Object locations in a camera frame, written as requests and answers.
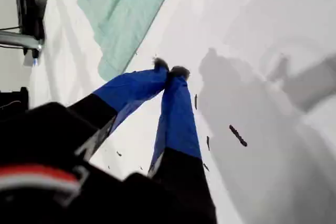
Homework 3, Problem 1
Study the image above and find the black box on metal plate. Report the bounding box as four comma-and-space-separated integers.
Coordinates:
14, 0, 46, 40

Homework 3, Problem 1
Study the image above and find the pale green t-shirt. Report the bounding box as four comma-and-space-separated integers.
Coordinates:
77, 0, 179, 81

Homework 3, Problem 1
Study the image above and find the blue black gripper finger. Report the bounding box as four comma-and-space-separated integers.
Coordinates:
147, 66, 211, 190
65, 57, 171, 162

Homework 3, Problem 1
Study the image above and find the metal corner plate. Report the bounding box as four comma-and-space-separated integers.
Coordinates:
0, 30, 44, 49

